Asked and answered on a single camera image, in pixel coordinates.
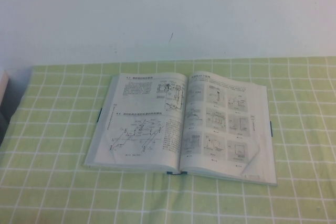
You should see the technical diagram book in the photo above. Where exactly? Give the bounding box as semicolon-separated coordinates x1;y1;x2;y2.
83;72;278;187

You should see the white box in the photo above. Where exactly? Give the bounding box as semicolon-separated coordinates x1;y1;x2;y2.
0;69;9;104

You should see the green white checked tablecloth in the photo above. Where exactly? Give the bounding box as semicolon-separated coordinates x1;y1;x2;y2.
0;56;336;224

